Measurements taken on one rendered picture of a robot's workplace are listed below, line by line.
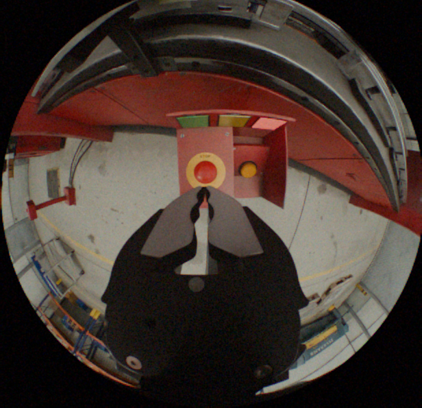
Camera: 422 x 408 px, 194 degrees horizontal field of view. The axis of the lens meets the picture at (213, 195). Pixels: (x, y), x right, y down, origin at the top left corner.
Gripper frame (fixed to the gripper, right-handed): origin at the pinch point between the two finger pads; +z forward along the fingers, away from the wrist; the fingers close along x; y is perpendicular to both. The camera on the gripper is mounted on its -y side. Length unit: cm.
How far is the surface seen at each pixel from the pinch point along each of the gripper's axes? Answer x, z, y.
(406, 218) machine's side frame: 196, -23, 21
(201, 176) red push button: -1.0, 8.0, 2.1
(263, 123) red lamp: 9.6, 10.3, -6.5
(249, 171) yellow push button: 9.4, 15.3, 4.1
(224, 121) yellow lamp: 3.0, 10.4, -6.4
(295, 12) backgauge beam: 28, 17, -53
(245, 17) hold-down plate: 7.0, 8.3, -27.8
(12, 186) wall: -696, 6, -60
